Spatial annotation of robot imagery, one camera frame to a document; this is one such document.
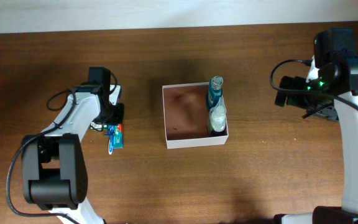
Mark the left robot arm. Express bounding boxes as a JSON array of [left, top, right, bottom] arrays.
[[20, 67, 124, 223]]

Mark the blue toothbrush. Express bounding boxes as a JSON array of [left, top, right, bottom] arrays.
[[108, 125, 115, 155]]

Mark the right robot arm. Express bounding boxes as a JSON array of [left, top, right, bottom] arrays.
[[272, 28, 358, 224]]

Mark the blue disposable razor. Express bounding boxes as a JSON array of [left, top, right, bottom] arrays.
[[105, 130, 115, 136]]

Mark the white cardboard box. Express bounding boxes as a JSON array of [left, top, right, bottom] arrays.
[[162, 82, 229, 149]]

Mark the Colgate toothpaste tube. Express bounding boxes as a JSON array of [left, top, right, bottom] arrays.
[[111, 124, 124, 149]]

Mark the green white soap box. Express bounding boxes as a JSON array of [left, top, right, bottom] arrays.
[[90, 122, 108, 132]]

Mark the blue mouthwash bottle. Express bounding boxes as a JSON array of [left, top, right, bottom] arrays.
[[206, 76, 224, 111]]

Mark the clear pump soap bottle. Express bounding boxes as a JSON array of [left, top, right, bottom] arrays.
[[207, 96, 227, 137]]

